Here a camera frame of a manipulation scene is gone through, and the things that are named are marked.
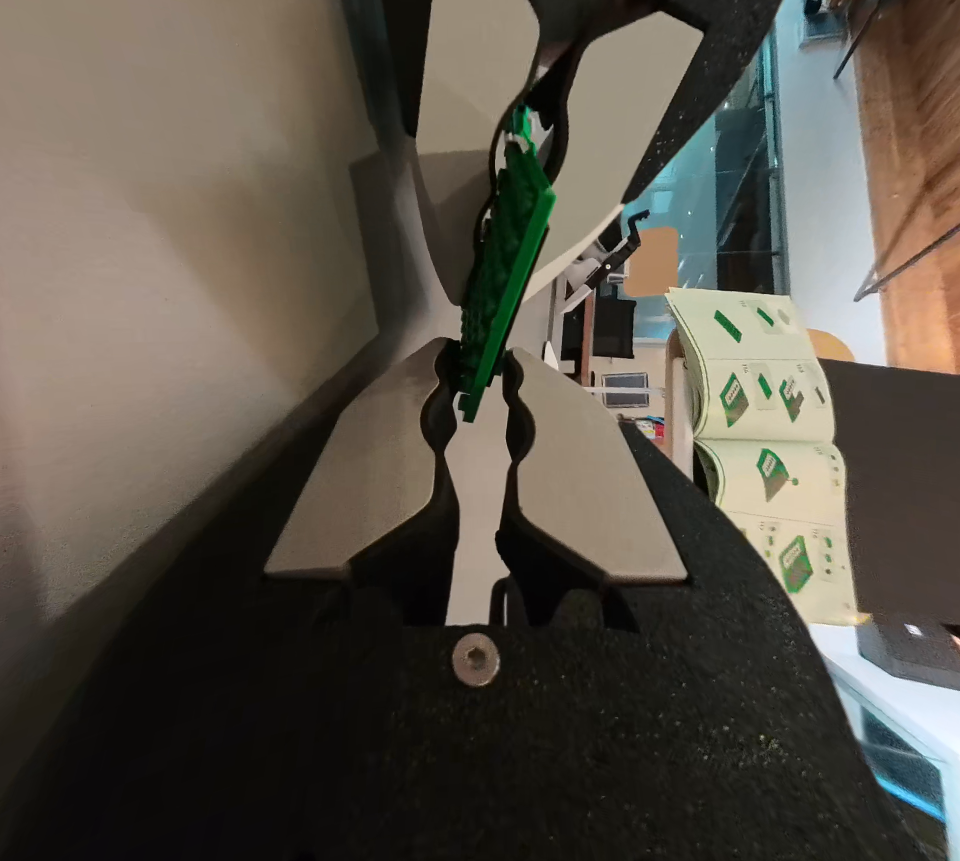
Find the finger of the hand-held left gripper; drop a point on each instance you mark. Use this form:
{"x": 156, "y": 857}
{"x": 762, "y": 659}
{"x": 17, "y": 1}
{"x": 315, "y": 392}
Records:
{"x": 630, "y": 103}
{"x": 469, "y": 51}

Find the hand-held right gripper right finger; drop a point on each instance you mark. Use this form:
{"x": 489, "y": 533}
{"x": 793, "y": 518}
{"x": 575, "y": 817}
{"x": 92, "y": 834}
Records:
{"x": 592, "y": 493}

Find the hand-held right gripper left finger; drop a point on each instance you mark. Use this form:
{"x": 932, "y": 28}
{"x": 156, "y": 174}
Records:
{"x": 360, "y": 493}

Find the green lego baseplate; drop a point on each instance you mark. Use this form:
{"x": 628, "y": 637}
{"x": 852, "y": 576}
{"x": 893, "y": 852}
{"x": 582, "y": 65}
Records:
{"x": 510, "y": 253}

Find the small desk monitor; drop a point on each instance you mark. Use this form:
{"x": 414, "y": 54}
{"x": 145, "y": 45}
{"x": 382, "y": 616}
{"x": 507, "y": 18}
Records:
{"x": 624, "y": 388}

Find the tan wooden chair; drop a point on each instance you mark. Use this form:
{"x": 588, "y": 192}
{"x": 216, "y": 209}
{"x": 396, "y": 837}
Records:
{"x": 832, "y": 345}
{"x": 652, "y": 261}

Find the gripper on white stand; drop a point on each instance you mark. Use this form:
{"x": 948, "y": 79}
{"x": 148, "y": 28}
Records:
{"x": 607, "y": 261}

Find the pale green instruction booklet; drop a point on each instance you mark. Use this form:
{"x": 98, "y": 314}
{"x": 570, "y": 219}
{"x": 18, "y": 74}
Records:
{"x": 765, "y": 426}

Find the black panel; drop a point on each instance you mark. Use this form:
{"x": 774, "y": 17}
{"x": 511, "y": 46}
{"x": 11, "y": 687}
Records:
{"x": 900, "y": 486}

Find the black box device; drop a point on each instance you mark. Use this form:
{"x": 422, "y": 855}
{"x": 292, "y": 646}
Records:
{"x": 907, "y": 651}

